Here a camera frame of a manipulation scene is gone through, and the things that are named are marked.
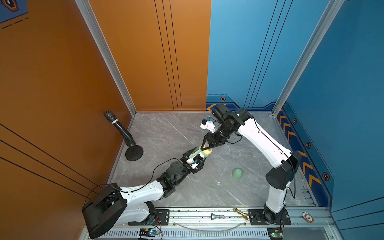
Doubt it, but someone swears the gold chess piece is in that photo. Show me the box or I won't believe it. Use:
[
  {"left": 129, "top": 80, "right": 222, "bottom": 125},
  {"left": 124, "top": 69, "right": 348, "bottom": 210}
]
[{"left": 233, "top": 208, "right": 250, "bottom": 220}]

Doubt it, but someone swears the clear printed baby bottle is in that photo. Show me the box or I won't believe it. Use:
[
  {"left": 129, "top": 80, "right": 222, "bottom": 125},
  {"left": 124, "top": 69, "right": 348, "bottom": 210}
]
[{"left": 190, "top": 150, "right": 207, "bottom": 165}]

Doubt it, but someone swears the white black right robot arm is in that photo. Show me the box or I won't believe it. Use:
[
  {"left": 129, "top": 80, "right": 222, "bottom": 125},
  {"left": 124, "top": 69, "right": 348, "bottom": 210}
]
[{"left": 201, "top": 104, "right": 302, "bottom": 225}]

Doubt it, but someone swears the clear tube on rail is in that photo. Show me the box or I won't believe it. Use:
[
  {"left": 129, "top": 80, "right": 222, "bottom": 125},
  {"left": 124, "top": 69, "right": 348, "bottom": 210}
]
[{"left": 173, "top": 222, "right": 247, "bottom": 233}]

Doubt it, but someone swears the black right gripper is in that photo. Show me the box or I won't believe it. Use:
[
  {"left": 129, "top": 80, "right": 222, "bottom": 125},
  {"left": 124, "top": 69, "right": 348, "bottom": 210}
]
[{"left": 199, "top": 122, "right": 235, "bottom": 149}]

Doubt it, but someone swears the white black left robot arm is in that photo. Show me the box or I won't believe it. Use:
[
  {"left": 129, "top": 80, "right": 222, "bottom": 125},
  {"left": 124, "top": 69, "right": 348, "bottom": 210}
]
[{"left": 82, "top": 148, "right": 212, "bottom": 239}]

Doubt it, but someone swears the left green circuit board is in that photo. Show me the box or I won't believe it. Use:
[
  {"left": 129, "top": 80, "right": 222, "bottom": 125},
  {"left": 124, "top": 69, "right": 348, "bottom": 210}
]
[{"left": 138, "top": 228, "right": 158, "bottom": 239}]

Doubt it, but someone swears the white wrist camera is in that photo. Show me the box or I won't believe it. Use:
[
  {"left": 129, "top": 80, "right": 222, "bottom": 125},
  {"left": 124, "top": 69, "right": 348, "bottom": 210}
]
[
  {"left": 200, "top": 118, "right": 216, "bottom": 133},
  {"left": 186, "top": 155, "right": 203, "bottom": 169}
]

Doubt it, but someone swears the green circuit board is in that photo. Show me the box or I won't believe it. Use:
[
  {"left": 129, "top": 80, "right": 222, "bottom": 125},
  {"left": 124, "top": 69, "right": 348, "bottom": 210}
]
[
  {"left": 267, "top": 228, "right": 284, "bottom": 240},
  {"left": 138, "top": 228, "right": 158, "bottom": 239}
]

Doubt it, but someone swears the silver chess piece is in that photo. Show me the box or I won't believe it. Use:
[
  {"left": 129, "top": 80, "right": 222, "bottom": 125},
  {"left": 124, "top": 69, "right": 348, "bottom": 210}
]
[{"left": 211, "top": 213, "right": 226, "bottom": 221}]

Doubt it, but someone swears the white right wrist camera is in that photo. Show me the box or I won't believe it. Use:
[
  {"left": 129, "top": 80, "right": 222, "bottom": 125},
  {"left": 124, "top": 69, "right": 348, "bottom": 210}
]
[{"left": 200, "top": 118, "right": 216, "bottom": 133}]

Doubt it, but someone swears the black microphone on stand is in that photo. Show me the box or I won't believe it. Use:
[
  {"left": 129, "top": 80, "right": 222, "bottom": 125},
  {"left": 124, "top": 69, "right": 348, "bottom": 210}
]
[{"left": 104, "top": 111, "right": 144, "bottom": 162}]

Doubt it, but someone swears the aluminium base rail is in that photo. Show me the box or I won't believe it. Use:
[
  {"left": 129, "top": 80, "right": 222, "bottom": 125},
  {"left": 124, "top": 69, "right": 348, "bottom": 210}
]
[{"left": 100, "top": 207, "right": 343, "bottom": 240}]

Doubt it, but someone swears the right green circuit board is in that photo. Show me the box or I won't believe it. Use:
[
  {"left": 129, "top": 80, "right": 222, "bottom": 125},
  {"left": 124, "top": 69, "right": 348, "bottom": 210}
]
[{"left": 267, "top": 228, "right": 284, "bottom": 240}]

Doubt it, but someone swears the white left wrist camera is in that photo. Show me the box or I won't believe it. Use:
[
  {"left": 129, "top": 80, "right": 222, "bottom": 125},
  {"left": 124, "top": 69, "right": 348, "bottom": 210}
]
[{"left": 186, "top": 155, "right": 203, "bottom": 169}]

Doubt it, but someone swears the green dome bottle cap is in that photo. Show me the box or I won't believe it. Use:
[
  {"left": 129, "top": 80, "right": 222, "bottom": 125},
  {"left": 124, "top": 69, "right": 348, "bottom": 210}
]
[{"left": 232, "top": 168, "right": 243, "bottom": 180}]

